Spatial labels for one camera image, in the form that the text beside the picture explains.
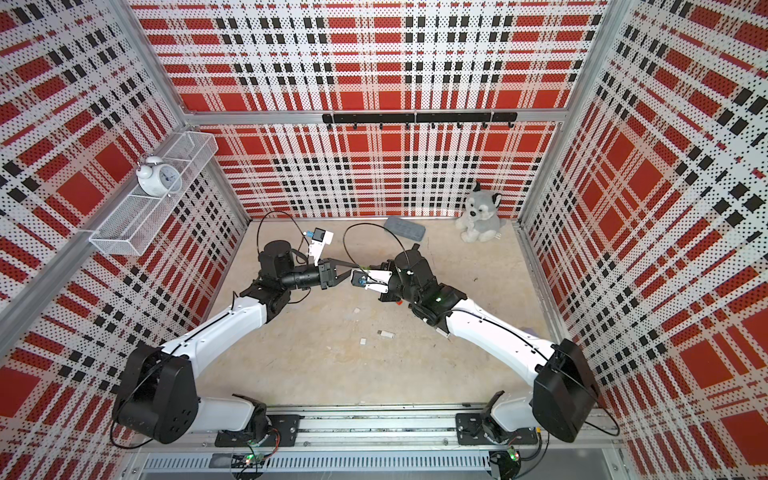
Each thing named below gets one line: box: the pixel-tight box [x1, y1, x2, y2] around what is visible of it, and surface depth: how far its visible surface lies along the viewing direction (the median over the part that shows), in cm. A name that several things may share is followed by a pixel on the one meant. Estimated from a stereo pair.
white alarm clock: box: [136, 154, 183, 198], surface depth 72 cm
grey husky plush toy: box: [455, 182, 506, 243], surface depth 105 cm
